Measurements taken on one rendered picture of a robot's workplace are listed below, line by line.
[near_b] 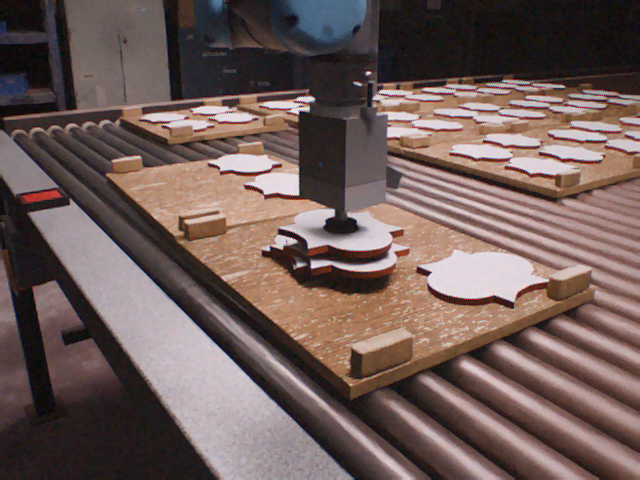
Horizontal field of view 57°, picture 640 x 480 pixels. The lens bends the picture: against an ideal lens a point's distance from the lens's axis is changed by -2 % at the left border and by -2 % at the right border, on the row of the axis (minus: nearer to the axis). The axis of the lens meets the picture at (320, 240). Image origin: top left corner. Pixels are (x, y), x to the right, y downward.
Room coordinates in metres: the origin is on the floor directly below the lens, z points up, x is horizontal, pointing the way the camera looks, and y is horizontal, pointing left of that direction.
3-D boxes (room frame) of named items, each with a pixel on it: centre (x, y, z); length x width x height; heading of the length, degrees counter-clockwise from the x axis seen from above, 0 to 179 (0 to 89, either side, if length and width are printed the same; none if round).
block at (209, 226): (0.78, 0.16, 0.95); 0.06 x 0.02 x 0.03; 123
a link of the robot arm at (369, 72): (0.68, -0.03, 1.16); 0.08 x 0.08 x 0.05
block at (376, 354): (0.46, -0.05, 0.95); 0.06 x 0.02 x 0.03; 123
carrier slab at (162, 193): (1.05, 0.16, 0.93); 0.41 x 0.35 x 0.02; 32
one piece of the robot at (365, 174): (0.69, -0.04, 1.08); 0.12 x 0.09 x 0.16; 129
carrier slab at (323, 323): (0.69, -0.06, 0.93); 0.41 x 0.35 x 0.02; 33
